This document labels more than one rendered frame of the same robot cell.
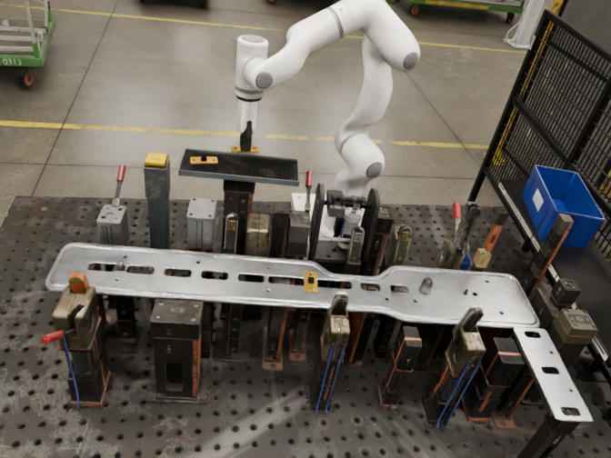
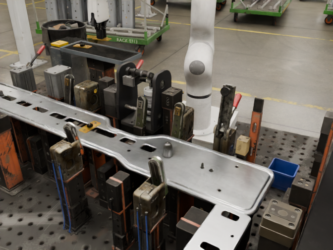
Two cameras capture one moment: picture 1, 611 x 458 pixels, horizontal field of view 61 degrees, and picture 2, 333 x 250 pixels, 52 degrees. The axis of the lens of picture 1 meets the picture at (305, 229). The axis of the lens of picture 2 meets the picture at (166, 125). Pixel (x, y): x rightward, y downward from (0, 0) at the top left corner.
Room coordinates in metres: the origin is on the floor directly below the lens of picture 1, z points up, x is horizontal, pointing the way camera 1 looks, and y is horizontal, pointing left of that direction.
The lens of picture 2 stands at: (0.43, -0.97, 1.64)
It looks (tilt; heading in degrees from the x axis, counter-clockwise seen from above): 30 degrees down; 40
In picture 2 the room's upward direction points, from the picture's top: straight up
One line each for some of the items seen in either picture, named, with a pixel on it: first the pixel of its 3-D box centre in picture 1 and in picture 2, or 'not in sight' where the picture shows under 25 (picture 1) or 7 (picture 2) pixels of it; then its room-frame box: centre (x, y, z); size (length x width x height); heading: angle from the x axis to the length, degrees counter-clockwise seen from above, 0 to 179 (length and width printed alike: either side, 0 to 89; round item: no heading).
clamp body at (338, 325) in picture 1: (328, 361); (72, 185); (0.92, -0.13, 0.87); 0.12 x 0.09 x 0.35; 8
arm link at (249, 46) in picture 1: (251, 63); not in sight; (1.39, 0.23, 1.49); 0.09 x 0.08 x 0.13; 28
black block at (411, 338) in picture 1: (399, 370); (121, 214); (0.95, -0.34, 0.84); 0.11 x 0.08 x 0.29; 8
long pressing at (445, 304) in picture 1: (304, 284); (84, 127); (1.07, -0.02, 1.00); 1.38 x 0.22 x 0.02; 98
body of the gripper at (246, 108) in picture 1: (247, 110); (98, 8); (1.39, 0.23, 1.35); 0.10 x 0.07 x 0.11; 18
